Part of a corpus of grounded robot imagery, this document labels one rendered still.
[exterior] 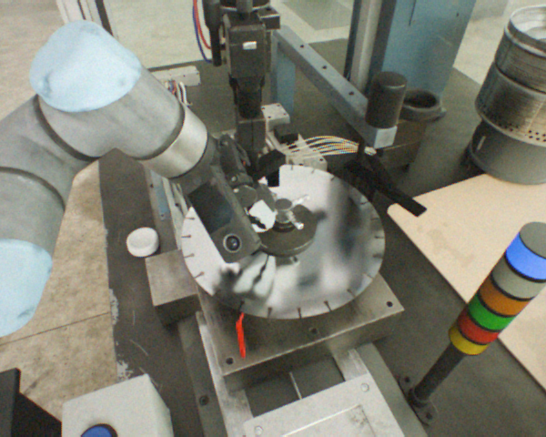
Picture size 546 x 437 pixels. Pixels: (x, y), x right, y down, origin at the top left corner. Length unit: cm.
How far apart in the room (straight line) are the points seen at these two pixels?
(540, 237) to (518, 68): 67
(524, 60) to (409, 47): 31
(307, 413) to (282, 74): 85
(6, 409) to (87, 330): 96
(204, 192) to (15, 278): 22
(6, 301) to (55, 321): 154
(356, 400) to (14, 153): 46
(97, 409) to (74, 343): 117
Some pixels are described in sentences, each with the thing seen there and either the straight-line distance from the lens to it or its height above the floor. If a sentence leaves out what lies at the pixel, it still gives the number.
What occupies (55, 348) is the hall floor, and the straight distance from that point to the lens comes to 177.
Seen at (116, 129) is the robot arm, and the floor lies 123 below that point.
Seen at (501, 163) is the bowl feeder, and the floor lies 80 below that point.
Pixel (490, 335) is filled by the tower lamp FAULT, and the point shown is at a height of 102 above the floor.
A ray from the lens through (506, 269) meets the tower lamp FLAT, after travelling 42.
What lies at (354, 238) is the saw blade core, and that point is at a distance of 62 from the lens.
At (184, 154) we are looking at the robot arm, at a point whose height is 118.
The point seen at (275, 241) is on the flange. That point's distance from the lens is 59.
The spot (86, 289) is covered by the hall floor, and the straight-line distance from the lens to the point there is 187.
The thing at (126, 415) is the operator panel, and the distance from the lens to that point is 57.
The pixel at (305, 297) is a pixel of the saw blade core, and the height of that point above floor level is 95.
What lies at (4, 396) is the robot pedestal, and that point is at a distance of 83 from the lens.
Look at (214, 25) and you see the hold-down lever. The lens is 49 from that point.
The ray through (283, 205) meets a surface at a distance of 58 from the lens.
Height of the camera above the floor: 141
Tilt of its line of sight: 47 degrees down
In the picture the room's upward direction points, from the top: straight up
